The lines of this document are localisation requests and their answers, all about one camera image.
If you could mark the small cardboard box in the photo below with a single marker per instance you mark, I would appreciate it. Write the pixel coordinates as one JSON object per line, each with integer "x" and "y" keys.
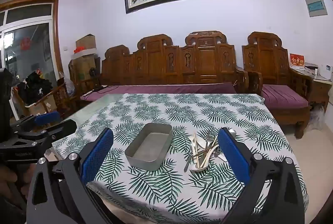
{"x": 87, "y": 42}

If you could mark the white box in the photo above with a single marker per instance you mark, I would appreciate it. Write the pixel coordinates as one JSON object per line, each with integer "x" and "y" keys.
{"x": 324, "y": 70}

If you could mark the person's left hand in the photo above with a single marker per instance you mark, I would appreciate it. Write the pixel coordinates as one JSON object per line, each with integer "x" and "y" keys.
{"x": 10, "y": 179}

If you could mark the metal fork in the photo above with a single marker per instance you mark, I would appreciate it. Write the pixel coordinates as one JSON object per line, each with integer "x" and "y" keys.
{"x": 209, "y": 136}

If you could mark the metal table knife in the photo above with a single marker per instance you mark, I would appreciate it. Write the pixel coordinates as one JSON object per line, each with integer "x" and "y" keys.
{"x": 187, "y": 161}

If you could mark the pile of dark clothes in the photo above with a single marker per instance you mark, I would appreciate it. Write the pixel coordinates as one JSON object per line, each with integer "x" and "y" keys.
{"x": 35, "y": 88}

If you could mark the dark flat device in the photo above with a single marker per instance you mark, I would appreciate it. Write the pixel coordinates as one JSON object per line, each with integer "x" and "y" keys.
{"x": 311, "y": 67}

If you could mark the wooden chair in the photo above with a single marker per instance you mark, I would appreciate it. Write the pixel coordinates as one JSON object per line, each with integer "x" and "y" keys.
{"x": 61, "y": 93}

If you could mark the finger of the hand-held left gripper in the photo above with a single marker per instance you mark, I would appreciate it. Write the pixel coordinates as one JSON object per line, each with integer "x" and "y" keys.
{"x": 46, "y": 117}
{"x": 59, "y": 129}

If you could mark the red plastic bag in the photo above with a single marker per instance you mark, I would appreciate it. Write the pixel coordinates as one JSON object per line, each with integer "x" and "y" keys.
{"x": 78, "y": 50}

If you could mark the red paper decoration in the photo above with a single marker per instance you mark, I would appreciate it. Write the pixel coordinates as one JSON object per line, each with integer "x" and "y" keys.
{"x": 26, "y": 43}

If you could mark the wooden side table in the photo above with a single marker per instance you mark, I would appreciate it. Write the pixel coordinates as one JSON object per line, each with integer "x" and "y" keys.
{"x": 320, "y": 88}

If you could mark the black fan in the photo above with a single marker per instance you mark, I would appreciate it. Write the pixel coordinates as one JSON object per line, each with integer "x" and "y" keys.
{"x": 93, "y": 74}

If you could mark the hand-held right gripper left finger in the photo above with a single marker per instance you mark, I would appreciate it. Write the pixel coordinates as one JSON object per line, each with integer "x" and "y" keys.
{"x": 97, "y": 156}

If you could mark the purple sofa cushion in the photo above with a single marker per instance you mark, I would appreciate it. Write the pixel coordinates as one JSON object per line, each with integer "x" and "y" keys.
{"x": 156, "y": 89}

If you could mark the purple armchair cushion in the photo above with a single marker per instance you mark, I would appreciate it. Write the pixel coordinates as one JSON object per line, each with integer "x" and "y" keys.
{"x": 283, "y": 97}

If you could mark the wall electrical panel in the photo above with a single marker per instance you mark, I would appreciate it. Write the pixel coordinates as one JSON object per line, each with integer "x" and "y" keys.
{"x": 316, "y": 5}

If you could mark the leaf print tablecloth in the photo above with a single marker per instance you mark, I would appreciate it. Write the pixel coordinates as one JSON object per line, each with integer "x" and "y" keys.
{"x": 161, "y": 114}

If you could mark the carved wooden armchair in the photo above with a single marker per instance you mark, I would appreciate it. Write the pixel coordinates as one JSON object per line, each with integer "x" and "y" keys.
{"x": 262, "y": 57}

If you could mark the grey metal tray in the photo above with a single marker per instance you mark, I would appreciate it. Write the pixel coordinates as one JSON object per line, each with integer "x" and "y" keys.
{"x": 148, "y": 145}

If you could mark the clear plastic bag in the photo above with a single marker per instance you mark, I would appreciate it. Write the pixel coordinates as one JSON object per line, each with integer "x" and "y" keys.
{"x": 317, "y": 118}

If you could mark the white plastic spoon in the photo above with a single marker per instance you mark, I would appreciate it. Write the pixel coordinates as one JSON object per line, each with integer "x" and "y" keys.
{"x": 193, "y": 139}

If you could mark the red printed box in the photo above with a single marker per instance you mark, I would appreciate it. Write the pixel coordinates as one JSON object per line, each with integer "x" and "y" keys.
{"x": 297, "y": 60}

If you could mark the large cardboard box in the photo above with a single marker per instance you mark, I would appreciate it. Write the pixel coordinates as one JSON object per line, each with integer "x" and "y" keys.
{"x": 82, "y": 70}

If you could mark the carved wooden sofa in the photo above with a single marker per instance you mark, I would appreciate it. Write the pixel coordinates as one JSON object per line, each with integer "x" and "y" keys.
{"x": 156, "y": 65}

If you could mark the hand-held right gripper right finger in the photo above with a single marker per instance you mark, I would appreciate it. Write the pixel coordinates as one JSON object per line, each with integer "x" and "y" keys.
{"x": 232, "y": 155}

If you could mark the dark brown chopstick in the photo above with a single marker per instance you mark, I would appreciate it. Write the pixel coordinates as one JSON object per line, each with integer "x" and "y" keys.
{"x": 205, "y": 151}

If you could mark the wood framed glass door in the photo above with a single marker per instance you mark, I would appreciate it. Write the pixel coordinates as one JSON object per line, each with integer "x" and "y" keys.
{"x": 28, "y": 57}

